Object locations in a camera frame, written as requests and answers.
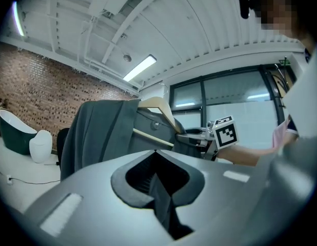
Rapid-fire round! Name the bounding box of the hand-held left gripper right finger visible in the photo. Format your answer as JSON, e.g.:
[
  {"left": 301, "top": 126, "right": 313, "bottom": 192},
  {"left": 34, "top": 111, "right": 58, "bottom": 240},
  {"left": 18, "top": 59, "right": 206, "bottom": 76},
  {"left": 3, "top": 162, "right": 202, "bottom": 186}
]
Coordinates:
[{"left": 155, "top": 149, "right": 276, "bottom": 246}]

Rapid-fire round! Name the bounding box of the person's right forearm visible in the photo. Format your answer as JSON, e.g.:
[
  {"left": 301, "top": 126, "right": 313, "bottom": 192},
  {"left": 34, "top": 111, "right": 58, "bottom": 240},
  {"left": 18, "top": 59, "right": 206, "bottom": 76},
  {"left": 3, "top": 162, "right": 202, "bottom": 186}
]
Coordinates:
[{"left": 216, "top": 145, "right": 280, "bottom": 167}]

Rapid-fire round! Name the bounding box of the large black mesh office chair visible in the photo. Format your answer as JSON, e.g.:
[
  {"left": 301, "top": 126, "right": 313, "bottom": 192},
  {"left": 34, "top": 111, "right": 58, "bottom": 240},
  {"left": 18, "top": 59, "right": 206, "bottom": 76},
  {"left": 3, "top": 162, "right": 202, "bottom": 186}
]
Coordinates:
[{"left": 56, "top": 127, "right": 71, "bottom": 174}]

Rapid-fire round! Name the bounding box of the black head-worn camera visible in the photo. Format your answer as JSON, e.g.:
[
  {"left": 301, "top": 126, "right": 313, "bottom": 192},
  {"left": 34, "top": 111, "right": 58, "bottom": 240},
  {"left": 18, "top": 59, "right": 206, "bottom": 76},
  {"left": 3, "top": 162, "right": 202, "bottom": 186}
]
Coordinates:
[{"left": 237, "top": 0, "right": 253, "bottom": 19}]

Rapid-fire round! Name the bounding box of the long ceiling light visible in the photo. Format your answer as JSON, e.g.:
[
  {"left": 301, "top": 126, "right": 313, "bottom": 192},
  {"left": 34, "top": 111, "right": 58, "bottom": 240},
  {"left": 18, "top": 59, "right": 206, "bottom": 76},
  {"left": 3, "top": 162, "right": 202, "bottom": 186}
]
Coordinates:
[
  {"left": 11, "top": 1, "right": 26, "bottom": 37},
  {"left": 122, "top": 54, "right": 157, "bottom": 83}
]

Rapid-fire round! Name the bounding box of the grey bathrobe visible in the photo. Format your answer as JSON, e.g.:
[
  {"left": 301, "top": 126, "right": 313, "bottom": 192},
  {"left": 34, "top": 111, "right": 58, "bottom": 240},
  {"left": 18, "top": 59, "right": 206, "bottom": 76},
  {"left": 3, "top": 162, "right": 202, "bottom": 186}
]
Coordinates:
[{"left": 60, "top": 99, "right": 202, "bottom": 240}]

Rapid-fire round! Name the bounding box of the white toilet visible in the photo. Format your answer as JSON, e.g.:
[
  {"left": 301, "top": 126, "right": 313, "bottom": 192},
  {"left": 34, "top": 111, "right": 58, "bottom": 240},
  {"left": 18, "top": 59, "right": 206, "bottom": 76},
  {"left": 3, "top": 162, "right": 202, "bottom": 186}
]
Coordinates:
[{"left": 29, "top": 129, "right": 53, "bottom": 163}]

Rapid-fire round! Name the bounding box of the wooden clothes hanger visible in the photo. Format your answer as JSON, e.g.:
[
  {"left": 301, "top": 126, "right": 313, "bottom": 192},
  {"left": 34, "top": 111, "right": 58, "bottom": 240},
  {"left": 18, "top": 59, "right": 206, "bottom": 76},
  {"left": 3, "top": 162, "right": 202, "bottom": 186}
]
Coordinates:
[{"left": 132, "top": 96, "right": 181, "bottom": 148}]

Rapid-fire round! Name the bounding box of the black framed glass partition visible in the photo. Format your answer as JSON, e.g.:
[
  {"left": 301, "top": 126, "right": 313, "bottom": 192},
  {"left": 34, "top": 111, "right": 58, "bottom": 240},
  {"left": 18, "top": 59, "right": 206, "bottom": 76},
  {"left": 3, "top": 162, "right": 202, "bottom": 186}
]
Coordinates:
[{"left": 170, "top": 63, "right": 298, "bottom": 148}]

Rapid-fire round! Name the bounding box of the pink garment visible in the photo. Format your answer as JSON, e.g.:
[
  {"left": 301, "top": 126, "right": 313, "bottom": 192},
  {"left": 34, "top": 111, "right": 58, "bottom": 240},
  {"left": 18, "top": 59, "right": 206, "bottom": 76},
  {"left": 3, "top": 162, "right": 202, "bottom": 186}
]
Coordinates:
[{"left": 272, "top": 118, "right": 291, "bottom": 150}]

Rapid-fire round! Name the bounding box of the dark green bathtub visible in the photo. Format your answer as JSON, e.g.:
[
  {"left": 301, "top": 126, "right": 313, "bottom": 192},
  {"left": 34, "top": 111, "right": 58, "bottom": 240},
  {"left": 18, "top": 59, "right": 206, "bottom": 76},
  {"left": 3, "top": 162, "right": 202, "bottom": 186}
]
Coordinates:
[{"left": 0, "top": 109, "right": 38, "bottom": 156}]

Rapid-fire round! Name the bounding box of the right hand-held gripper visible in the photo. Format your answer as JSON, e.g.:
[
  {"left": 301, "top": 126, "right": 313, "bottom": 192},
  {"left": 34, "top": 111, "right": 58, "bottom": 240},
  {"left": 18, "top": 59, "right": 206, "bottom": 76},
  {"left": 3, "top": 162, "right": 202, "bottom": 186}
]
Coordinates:
[{"left": 175, "top": 115, "right": 238, "bottom": 161}]

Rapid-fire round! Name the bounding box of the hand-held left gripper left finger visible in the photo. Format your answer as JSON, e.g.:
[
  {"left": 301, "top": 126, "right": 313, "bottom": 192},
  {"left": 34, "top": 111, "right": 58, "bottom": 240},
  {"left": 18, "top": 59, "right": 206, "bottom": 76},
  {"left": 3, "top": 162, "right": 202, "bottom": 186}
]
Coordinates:
[{"left": 19, "top": 149, "right": 176, "bottom": 246}]

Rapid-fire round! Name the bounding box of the person's shirt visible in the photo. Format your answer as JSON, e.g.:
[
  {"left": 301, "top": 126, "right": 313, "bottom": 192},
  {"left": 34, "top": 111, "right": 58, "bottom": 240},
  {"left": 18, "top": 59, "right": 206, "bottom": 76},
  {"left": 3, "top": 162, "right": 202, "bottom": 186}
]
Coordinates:
[{"left": 283, "top": 38, "right": 317, "bottom": 148}]

